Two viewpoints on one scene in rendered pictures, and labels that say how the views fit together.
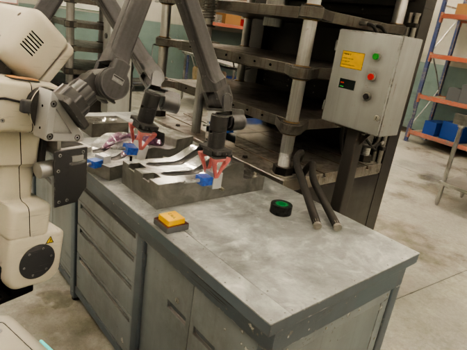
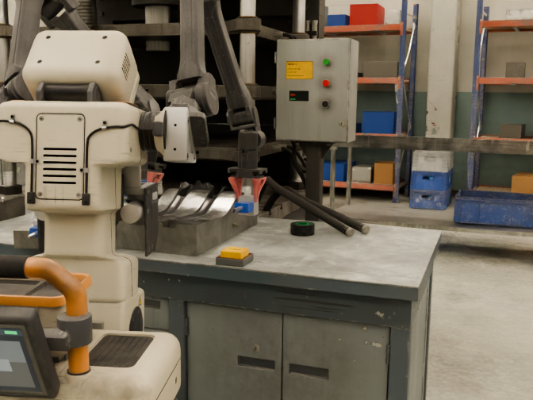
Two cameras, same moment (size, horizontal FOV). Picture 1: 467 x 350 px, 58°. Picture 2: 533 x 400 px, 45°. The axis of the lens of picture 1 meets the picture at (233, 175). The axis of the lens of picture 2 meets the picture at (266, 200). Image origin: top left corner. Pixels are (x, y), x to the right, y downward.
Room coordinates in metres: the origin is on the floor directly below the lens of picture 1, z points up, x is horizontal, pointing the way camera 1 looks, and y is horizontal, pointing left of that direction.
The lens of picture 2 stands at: (-0.37, 0.91, 1.26)
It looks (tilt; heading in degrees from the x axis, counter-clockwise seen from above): 9 degrees down; 332
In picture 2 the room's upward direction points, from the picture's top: 1 degrees clockwise
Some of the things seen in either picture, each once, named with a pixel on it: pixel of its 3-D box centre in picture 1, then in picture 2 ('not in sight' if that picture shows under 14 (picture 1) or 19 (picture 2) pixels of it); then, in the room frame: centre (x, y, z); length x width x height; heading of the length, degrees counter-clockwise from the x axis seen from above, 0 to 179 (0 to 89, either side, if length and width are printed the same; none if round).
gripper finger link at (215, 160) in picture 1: (215, 163); (251, 186); (1.31, 0.06, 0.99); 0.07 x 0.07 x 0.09; 42
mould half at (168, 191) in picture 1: (197, 170); (193, 214); (1.56, 0.14, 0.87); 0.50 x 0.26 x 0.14; 133
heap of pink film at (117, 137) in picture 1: (135, 139); not in sight; (1.76, 0.45, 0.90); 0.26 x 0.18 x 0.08; 150
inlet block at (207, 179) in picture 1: (201, 180); (242, 207); (1.29, 0.10, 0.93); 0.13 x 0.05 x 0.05; 132
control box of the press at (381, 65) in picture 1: (340, 196); (312, 221); (1.88, -0.51, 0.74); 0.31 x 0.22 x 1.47; 43
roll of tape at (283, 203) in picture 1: (281, 207); (302, 228); (1.43, -0.19, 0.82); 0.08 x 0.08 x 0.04
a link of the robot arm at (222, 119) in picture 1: (220, 122); (248, 140); (1.32, 0.07, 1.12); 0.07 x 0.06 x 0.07; 137
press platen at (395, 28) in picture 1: (274, 26); (162, 50); (2.58, -0.11, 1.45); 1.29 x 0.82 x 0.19; 43
